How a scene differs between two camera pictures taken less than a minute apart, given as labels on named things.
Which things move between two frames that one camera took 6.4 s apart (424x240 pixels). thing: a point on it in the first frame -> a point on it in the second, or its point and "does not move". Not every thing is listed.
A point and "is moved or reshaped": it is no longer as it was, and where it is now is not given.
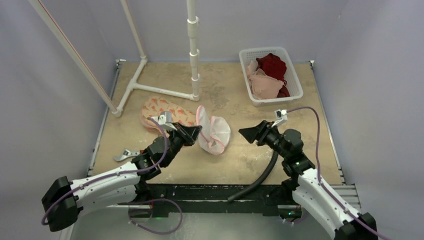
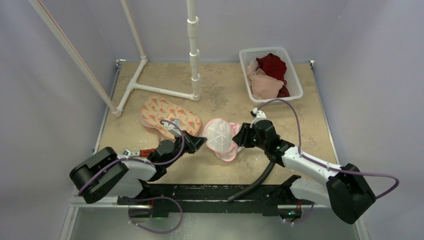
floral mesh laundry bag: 153,106 does not move
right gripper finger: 256,134 -> 243,138
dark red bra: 273,66 does not move
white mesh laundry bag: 215,132 is moved or reshaped
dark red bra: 283,92 does not move
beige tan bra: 264,86 does not move
